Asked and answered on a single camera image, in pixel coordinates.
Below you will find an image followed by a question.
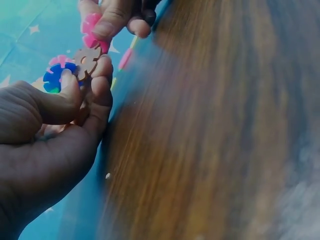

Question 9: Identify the tan snowflake disc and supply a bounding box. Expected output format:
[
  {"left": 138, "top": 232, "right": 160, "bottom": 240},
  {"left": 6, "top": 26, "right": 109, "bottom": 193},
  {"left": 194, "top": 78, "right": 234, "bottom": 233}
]
[{"left": 73, "top": 47, "right": 103, "bottom": 83}]

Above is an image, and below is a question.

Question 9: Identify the pale pink snowflake disc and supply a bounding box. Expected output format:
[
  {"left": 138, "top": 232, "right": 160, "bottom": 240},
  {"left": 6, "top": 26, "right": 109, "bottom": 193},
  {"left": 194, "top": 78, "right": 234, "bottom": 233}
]
[{"left": 48, "top": 54, "right": 76, "bottom": 70}]

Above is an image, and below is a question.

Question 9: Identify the blue snowflake disc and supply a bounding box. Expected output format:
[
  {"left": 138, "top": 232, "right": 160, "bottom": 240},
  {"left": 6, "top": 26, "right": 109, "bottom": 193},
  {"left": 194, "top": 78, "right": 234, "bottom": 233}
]
[{"left": 42, "top": 62, "right": 85, "bottom": 94}]

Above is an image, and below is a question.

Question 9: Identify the person's left hand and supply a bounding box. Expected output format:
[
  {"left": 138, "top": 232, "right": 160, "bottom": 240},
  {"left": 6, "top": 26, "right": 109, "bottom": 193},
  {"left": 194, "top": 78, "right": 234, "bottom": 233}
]
[{"left": 0, "top": 54, "right": 114, "bottom": 240}]

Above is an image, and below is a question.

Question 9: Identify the person's right hand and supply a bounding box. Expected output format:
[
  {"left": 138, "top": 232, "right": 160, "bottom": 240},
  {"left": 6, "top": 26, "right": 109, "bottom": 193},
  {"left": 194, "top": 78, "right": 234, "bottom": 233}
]
[{"left": 77, "top": 0, "right": 152, "bottom": 43}]

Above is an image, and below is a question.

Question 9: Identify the bright pink snowflake disc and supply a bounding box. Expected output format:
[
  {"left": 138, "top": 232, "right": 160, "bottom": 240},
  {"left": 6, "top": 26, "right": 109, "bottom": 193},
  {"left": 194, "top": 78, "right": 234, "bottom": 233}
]
[{"left": 80, "top": 12, "right": 111, "bottom": 55}]

